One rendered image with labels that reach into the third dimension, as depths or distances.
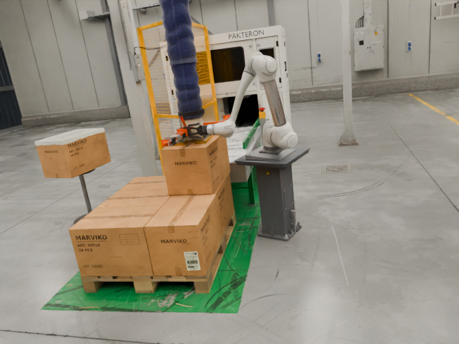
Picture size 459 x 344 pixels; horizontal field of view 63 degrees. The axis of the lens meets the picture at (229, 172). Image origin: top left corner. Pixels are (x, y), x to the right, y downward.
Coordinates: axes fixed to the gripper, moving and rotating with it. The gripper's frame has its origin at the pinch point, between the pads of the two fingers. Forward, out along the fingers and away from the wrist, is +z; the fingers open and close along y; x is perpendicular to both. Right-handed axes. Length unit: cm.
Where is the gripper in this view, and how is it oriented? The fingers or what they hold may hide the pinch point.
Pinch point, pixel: (184, 132)
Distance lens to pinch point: 307.0
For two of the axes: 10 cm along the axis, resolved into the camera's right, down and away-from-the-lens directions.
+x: 1.8, -3.0, 9.4
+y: 1.1, 9.5, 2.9
